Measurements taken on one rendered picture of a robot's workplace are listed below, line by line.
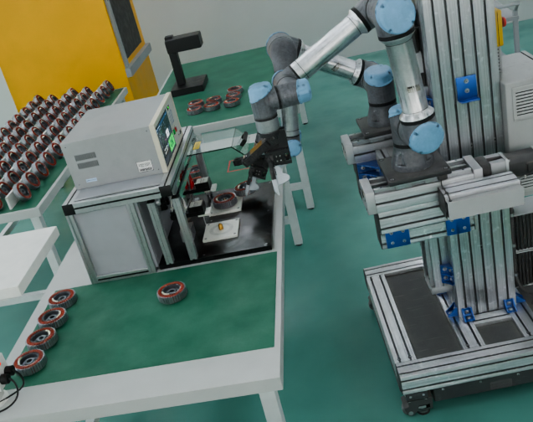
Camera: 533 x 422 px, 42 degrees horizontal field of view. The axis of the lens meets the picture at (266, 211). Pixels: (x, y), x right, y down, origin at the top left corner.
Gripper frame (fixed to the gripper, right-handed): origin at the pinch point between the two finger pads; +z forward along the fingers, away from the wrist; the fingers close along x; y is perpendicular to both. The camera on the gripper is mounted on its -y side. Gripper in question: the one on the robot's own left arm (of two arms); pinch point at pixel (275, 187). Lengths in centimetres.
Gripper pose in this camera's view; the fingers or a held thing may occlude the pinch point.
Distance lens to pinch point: 231.6
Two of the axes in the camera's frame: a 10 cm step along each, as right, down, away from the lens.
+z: 2.2, 8.8, 4.3
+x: -0.4, -4.3, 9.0
